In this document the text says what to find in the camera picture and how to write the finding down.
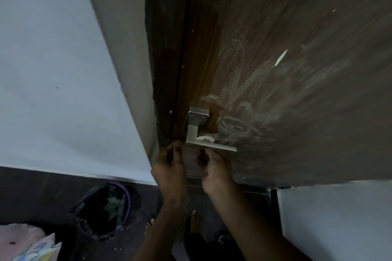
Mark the person's left forearm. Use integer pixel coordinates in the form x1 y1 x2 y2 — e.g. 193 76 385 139
132 195 189 261

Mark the person's right foot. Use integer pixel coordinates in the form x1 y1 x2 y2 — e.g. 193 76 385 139
185 210 204 237

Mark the silver door lever handle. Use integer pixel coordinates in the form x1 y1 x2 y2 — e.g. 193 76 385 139
185 107 237 153

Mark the person's left hand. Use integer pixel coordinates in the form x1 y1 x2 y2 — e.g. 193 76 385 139
151 141 190 201

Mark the person's right forearm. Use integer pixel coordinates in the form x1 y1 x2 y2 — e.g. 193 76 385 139
204 182 313 261

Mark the brown wooden door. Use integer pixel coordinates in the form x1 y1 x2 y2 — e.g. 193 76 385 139
171 0 392 189

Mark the purple bin with black bag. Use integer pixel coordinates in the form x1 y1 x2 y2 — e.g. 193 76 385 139
69 181 133 240

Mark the person's left foot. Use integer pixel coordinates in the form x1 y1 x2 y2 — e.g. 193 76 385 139
144 217 157 237

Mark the person's right hand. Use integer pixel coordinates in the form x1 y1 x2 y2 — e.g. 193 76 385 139
196 149 235 196

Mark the dark wooden door frame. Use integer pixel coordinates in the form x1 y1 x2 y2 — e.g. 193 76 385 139
141 0 196 160

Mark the person's foot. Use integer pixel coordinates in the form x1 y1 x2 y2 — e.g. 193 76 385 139
144 217 157 237
185 210 204 237

